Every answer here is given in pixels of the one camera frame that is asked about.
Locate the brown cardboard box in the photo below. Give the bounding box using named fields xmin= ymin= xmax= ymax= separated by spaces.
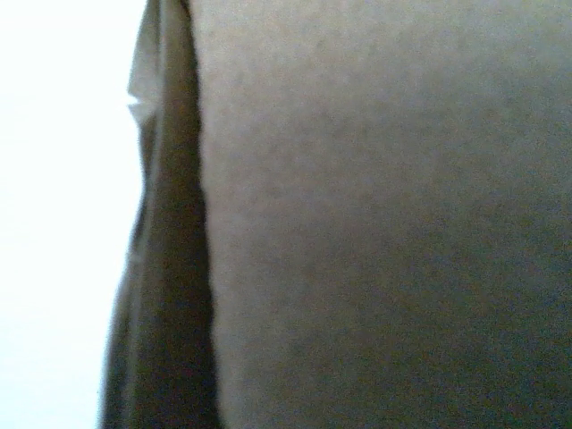
xmin=100 ymin=0 xmax=572 ymax=429

